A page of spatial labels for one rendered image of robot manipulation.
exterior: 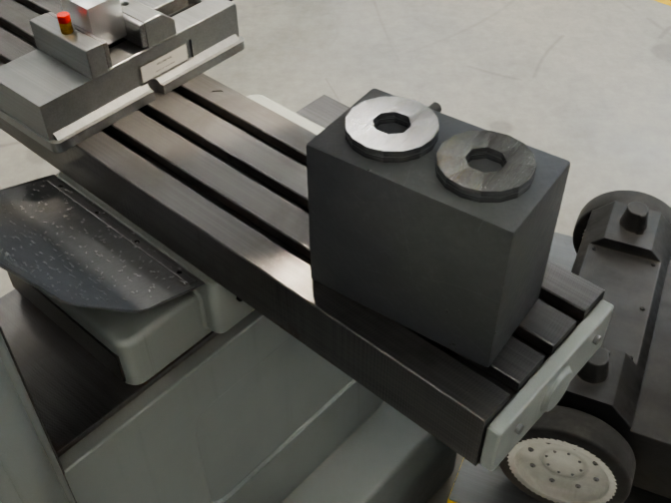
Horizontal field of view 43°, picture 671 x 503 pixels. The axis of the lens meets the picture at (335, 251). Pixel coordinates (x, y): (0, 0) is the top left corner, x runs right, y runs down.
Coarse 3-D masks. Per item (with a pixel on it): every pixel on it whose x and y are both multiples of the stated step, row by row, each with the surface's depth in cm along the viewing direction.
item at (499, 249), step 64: (384, 128) 82; (448, 128) 82; (320, 192) 83; (384, 192) 77; (448, 192) 75; (512, 192) 73; (320, 256) 89; (384, 256) 83; (448, 256) 77; (512, 256) 74; (448, 320) 83; (512, 320) 84
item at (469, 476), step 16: (560, 240) 175; (560, 256) 172; (464, 464) 138; (480, 464) 138; (464, 480) 135; (480, 480) 135; (496, 480) 135; (464, 496) 133; (480, 496) 133; (496, 496) 133; (512, 496) 133; (528, 496) 133; (640, 496) 133; (656, 496) 133
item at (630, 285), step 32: (608, 224) 148; (640, 224) 144; (576, 256) 147; (608, 256) 145; (640, 256) 145; (608, 288) 139; (640, 288) 139; (640, 320) 134; (608, 352) 123; (640, 352) 130; (576, 384) 123; (608, 384) 123; (640, 384) 127; (608, 416) 122; (640, 416) 124; (640, 448) 124; (640, 480) 129
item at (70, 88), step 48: (144, 0) 125; (192, 0) 126; (48, 48) 113; (96, 48) 108; (144, 48) 115; (192, 48) 121; (240, 48) 127; (0, 96) 112; (48, 96) 107; (96, 96) 112; (144, 96) 116; (48, 144) 109
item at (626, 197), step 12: (612, 192) 158; (624, 192) 157; (636, 192) 156; (588, 204) 161; (600, 204) 157; (648, 204) 154; (660, 204) 154; (588, 216) 159; (576, 228) 162; (576, 240) 164; (576, 252) 166
